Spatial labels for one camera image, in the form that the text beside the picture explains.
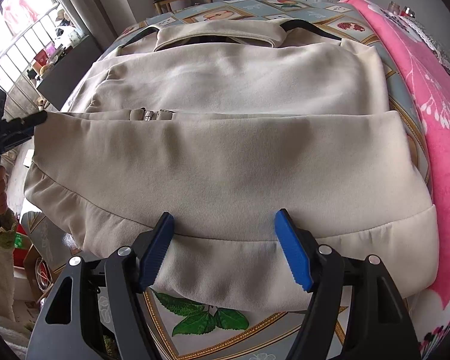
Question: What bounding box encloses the dark grey low cabinet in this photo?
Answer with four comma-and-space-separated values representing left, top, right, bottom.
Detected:
38, 36, 102, 110

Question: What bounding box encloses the cream zip-up jacket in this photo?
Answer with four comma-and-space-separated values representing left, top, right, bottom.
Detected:
23, 17, 441, 313

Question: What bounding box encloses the pink floral blanket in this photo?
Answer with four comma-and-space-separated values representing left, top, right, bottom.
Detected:
343, 0, 450, 359

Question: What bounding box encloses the grey curtain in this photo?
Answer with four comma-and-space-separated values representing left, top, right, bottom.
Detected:
60, 0, 136, 50

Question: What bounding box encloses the patterned blue bed sheet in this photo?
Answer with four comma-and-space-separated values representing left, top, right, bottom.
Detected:
20, 0, 433, 360

